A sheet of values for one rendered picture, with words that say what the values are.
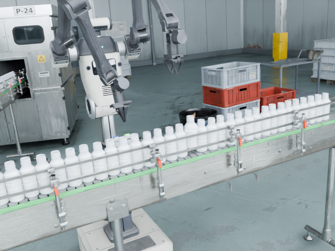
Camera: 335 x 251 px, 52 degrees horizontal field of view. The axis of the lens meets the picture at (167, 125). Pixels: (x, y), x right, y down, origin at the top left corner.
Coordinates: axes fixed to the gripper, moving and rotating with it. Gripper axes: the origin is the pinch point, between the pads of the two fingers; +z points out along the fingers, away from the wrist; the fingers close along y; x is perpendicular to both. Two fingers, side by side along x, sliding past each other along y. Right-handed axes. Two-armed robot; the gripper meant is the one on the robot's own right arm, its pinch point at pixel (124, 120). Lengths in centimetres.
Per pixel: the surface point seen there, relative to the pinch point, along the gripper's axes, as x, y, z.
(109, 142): -19.6, -15.2, 9.3
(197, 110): 191, 153, -6
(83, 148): -19.7, -26.8, 9.5
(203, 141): -17.3, 32.2, 19.7
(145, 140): -19.0, 1.6, 12.4
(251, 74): 155, 214, -32
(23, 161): -20, -51, 9
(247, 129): -17, 60, 20
